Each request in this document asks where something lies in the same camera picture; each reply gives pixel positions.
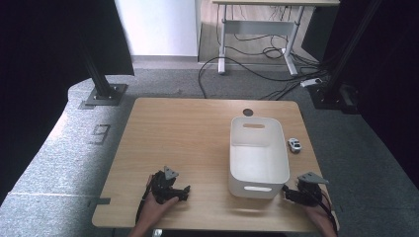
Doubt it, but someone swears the black metal stand dark base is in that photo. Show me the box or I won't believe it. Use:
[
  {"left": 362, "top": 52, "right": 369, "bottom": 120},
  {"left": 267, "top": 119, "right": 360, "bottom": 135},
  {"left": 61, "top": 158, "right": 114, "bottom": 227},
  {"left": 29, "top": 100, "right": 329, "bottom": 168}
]
[{"left": 308, "top": 0, "right": 383, "bottom": 116}]

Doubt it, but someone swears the black metal stand square base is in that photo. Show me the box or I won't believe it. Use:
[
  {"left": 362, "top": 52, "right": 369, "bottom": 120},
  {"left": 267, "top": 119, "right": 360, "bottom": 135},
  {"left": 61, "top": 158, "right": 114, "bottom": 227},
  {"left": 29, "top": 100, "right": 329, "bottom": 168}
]
[{"left": 78, "top": 39, "right": 129, "bottom": 108}]

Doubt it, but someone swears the person's left hand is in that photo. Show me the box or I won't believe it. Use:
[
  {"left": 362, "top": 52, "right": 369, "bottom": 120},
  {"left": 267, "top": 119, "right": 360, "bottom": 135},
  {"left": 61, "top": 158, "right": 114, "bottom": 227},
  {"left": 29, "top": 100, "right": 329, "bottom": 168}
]
[{"left": 139, "top": 174, "right": 181, "bottom": 228}]

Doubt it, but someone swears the person's right hand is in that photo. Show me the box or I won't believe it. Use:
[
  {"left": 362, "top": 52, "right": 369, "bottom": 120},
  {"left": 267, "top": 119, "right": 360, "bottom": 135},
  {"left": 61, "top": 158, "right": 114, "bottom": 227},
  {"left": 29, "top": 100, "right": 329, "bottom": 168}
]
[{"left": 304, "top": 200, "right": 339, "bottom": 237}]

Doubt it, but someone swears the grey tape strip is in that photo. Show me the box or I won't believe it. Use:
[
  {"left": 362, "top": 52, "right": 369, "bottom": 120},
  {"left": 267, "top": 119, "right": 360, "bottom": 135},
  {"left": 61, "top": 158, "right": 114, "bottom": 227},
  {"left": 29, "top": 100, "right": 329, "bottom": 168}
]
[{"left": 88, "top": 197, "right": 112, "bottom": 207}]

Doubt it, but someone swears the white power strip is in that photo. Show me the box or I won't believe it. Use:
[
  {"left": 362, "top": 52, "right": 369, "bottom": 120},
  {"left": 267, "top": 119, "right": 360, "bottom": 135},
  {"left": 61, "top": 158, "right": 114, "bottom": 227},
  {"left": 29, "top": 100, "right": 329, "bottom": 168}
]
[{"left": 299, "top": 77, "right": 323, "bottom": 89}]

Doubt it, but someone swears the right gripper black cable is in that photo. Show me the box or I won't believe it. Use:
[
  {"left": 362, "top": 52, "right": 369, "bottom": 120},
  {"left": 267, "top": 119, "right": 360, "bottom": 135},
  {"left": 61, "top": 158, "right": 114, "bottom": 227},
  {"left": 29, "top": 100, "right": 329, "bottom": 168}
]
[{"left": 309, "top": 187, "right": 340, "bottom": 233}]

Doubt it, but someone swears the bundle of black floor cables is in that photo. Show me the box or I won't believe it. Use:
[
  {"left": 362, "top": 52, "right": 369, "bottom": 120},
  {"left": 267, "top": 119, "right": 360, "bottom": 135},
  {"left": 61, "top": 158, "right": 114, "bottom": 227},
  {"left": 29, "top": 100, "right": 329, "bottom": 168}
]
[{"left": 215, "top": 4, "right": 332, "bottom": 102}]

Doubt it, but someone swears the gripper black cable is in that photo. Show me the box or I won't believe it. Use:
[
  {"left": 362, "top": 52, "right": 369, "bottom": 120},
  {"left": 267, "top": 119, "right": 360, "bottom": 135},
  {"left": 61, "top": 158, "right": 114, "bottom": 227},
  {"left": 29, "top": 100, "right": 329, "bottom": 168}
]
[
  {"left": 309, "top": 187, "right": 340, "bottom": 233},
  {"left": 134, "top": 182, "right": 154, "bottom": 225}
]

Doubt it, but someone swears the wide black curtain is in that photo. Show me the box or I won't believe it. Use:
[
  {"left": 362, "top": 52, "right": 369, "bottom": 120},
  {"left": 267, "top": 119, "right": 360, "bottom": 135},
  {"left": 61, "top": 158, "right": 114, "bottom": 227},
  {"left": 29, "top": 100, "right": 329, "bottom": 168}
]
[{"left": 0, "top": 0, "right": 135, "bottom": 205}]

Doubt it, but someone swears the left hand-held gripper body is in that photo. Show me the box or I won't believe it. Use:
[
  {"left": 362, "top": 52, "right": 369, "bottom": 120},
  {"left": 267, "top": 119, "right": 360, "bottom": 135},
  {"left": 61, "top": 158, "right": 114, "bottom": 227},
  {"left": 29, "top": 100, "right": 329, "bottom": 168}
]
[{"left": 149, "top": 166, "right": 184, "bottom": 205}]

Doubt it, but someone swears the silver toy car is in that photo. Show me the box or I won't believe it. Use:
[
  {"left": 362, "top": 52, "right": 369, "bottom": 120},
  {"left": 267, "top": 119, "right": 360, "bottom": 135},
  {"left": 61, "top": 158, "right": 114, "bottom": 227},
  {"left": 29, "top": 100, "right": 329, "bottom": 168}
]
[{"left": 287, "top": 137, "right": 302, "bottom": 154}]

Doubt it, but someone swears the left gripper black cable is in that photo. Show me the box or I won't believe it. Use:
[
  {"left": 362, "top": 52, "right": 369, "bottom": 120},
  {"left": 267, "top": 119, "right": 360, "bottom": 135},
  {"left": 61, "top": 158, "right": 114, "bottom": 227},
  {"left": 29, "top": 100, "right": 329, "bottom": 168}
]
[{"left": 134, "top": 182, "right": 154, "bottom": 225}]

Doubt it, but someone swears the white plastic bin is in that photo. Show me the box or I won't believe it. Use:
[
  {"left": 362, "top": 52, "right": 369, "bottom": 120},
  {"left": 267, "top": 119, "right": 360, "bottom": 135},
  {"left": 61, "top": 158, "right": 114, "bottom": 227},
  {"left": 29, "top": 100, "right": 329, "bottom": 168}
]
[{"left": 228, "top": 116, "right": 292, "bottom": 200}]

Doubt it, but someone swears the grey tape floor marking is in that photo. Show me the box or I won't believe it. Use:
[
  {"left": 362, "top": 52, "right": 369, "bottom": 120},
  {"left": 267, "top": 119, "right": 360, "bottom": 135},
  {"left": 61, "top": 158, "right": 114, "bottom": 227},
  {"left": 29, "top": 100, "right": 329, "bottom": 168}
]
[{"left": 88, "top": 123, "right": 112, "bottom": 146}]

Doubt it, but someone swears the narrow black curtain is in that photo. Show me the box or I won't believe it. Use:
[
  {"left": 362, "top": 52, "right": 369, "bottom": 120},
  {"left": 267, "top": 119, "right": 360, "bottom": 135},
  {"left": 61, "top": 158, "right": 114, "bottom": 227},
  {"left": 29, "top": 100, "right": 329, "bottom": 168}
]
[{"left": 300, "top": 0, "right": 419, "bottom": 191}]

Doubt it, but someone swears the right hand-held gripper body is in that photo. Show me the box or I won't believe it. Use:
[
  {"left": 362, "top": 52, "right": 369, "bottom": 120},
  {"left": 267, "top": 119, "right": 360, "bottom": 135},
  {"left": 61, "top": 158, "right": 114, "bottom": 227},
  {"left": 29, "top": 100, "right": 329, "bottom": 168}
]
[{"left": 294, "top": 171, "right": 330, "bottom": 207}]

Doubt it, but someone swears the white-legged desk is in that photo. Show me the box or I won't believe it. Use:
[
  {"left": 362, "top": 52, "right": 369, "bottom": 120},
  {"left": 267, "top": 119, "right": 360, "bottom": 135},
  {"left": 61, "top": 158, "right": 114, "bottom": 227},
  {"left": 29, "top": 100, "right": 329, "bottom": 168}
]
[{"left": 211, "top": 0, "right": 341, "bottom": 77}]

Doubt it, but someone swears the long black floor cable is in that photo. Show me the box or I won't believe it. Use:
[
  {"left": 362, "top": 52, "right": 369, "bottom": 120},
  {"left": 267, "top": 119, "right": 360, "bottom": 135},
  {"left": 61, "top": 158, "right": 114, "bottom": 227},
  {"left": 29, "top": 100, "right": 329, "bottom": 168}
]
[{"left": 197, "top": 55, "right": 319, "bottom": 100}]

